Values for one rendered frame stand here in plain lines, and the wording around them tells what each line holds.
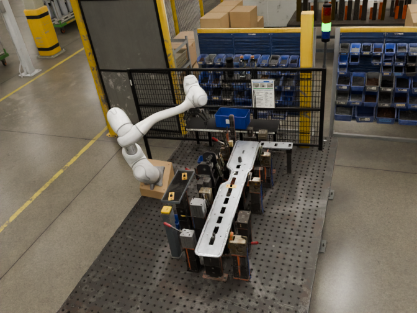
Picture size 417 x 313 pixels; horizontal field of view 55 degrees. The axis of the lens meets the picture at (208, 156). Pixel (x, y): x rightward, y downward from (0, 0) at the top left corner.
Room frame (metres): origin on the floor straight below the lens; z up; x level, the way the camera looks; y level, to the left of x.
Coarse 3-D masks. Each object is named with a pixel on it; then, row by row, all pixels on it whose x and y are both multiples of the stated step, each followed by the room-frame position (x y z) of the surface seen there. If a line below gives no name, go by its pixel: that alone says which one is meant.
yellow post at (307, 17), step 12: (312, 12) 3.28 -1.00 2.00; (312, 24) 3.25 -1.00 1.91; (300, 36) 3.29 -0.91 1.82; (312, 36) 3.25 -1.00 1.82; (300, 48) 3.28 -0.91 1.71; (312, 48) 3.29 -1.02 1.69; (300, 60) 3.28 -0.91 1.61; (312, 60) 3.31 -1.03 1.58; (300, 72) 3.28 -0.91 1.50; (300, 84) 3.27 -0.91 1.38; (300, 120) 3.27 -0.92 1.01; (300, 132) 3.27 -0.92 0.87
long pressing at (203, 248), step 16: (240, 144) 3.02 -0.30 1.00; (256, 144) 2.98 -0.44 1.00; (240, 176) 2.55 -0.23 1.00; (224, 192) 2.38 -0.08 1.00; (240, 192) 2.36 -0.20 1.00; (208, 224) 2.06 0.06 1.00; (224, 224) 2.03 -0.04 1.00; (208, 240) 1.90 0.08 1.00; (224, 240) 1.89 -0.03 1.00; (208, 256) 1.77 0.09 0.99
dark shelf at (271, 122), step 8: (192, 120) 3.53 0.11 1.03; (200, 120) 3.50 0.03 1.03; (208, 120) 3.48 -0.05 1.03; (256, 120) 3.35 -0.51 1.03; (264, 120) 3.33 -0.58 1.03; (272, 120) 3.30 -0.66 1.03; (184, 128) 3.41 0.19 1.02; (192, 128) 3.38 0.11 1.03; (200, 128) 3.36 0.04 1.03; (208, 128) 3.33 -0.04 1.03; (216, 128) 3.31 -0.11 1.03; (224, 128) 3.29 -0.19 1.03; (256, 128) 3.21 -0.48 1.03; (264, 128) 3.19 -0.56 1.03; (272, 128) 3.17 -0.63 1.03
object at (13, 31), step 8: (0, 0) 8.50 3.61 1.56; (0, 8) 8.41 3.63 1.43; (8, 8) 8.56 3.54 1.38; (8, 16) 8.49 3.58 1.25; (8, 24) 8.51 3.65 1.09; (16, 24) 8.60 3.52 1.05; (16, 32) 8.53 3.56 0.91; (16, 40) 8.49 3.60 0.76; (16, 48) 8.53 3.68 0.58; (24, 48) 8.57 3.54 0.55; (24, 56) 8.51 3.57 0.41; (24, 64) 8.51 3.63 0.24; (24, 72) 8.65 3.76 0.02; (32, 72) 8.55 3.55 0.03
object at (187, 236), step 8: (184, 232) 1.95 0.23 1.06; (192, 232) 1.94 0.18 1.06; (184, 240) 1.92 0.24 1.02; (192, 240) 1.90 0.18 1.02; (184, 248) 1.93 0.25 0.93; (192, 248) 1.90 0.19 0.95; (192, 256) 1.91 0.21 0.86; (192, 264) 1.91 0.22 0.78; (200, 264) 1.96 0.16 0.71; (192, 272) 1.91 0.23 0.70
